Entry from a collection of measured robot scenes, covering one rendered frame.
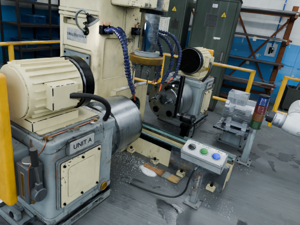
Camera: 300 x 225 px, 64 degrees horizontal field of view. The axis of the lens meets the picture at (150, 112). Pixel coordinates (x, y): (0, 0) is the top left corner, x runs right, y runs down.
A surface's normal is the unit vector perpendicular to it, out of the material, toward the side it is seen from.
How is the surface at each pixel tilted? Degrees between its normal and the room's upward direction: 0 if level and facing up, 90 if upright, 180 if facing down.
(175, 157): 90
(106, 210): 0
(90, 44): 90
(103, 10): 90
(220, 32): 90
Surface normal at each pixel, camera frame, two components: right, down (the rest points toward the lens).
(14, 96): -0.54, 0.25
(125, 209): 0.13, -0.92
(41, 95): 0.84, 0.23
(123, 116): 0.70, -0.40
